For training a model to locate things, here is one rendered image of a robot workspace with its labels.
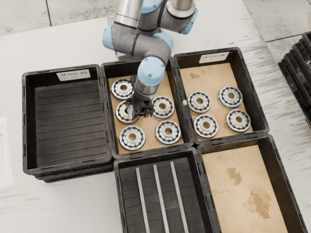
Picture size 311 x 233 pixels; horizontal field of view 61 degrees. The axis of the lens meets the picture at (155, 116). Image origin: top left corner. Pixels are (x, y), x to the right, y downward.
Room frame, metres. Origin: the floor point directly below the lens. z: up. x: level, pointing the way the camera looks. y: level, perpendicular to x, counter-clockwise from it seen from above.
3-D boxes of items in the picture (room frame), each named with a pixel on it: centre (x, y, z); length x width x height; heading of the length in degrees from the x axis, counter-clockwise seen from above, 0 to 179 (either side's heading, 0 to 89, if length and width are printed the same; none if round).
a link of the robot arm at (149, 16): (0.85, 0.11, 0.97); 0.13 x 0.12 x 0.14; 82
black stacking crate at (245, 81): (0.54, -0.23, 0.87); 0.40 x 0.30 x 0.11; 20
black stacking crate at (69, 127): (0.33, 0.33, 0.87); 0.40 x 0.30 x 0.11; 20
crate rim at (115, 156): (0.43, 0.05, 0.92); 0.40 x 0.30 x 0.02; 20
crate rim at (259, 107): (0.54, -0.23, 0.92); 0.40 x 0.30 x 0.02; 20
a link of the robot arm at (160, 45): (0.52, 0.04, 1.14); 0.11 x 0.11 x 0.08; 82
